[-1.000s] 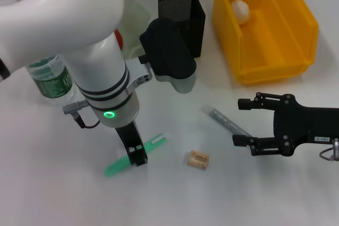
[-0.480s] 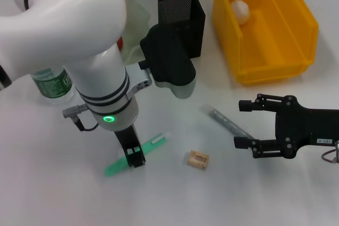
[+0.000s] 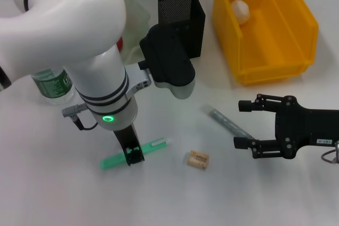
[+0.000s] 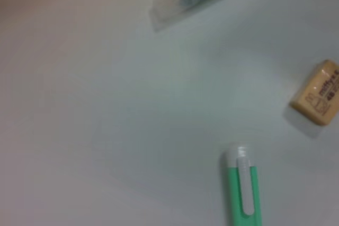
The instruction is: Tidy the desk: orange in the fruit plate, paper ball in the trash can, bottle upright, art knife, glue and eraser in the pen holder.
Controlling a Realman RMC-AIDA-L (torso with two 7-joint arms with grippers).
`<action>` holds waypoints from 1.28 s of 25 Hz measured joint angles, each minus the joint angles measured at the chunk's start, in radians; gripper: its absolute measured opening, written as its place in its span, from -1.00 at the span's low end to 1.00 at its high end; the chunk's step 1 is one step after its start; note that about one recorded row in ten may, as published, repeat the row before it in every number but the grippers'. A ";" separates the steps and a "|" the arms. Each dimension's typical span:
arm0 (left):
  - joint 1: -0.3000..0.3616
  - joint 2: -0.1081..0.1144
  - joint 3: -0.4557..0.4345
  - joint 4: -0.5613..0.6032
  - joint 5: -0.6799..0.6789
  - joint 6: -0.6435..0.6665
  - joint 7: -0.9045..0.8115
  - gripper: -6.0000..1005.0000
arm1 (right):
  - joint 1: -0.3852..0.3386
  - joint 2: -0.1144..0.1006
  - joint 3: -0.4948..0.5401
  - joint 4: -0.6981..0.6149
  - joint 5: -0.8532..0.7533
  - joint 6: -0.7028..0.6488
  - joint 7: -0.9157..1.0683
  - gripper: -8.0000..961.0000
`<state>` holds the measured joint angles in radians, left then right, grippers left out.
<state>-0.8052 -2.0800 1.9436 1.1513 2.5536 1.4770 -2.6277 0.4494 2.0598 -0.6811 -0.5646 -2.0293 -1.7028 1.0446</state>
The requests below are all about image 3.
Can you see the black mesh pen holder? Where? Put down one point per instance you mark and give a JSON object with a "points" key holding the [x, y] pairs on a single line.
{"points": [[196, 38]]}

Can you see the orange knitted fruit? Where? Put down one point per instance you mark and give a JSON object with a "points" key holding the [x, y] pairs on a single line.
{"points": [[120, 44]]}

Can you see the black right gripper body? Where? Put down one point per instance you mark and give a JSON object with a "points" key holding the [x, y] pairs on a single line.
{"points": [[296, 125]]}

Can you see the clear water bottle green label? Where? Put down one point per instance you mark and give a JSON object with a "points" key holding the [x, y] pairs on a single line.
{"points": [[53, 85]]}

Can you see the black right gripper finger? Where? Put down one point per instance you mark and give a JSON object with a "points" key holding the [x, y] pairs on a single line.
{"points": [[245, 105], [240, 142]]}

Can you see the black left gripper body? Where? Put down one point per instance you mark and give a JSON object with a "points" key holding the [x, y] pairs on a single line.
{"points": [[127, 137]]}

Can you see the small tan cork block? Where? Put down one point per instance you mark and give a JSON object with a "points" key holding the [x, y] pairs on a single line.
{"points": [[198, 159]]}

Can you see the white and silver left robot arm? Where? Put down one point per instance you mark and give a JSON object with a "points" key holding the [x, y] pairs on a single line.
{"points": [[66, 25]]}

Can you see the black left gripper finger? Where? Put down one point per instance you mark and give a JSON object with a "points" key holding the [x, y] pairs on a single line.
{"points": [[136, 158]]}

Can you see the white paper ball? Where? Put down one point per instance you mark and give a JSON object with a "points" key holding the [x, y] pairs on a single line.
{"points": [[240, 11]]}

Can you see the yellow plastic bin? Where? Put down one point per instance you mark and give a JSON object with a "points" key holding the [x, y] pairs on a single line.
{"points": [[278, 38]]}

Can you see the grey glitter pen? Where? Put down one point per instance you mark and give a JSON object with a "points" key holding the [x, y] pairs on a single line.
{"points": [[225, 121]]}

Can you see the pale green glass fruit plate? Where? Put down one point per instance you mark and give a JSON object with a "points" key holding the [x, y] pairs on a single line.
{"points": [[135, 25]]}

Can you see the green pen white clip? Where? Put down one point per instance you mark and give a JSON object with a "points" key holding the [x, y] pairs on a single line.
{"points": [[114, 161]]}

